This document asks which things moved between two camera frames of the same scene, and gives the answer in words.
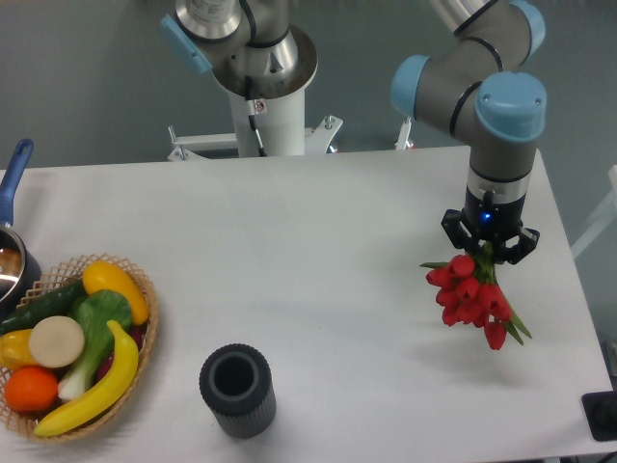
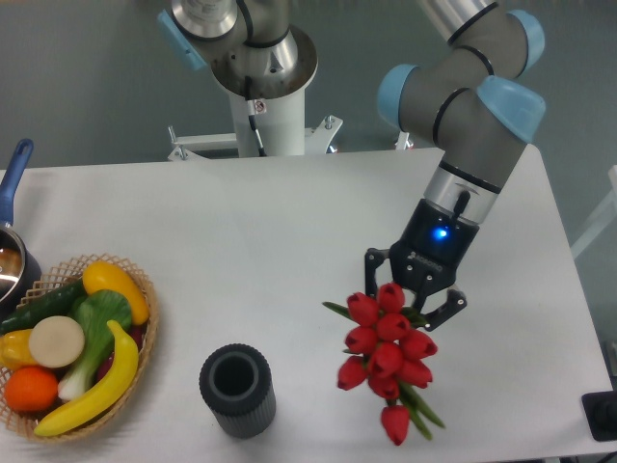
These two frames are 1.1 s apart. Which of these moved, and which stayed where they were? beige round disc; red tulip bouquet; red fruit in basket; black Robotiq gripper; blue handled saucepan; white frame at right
Moved: red tulip bouquet; black Robotiq gripper
Stayed: white frame at right; beige round disc; blue handled saucepan; red fruit in basket
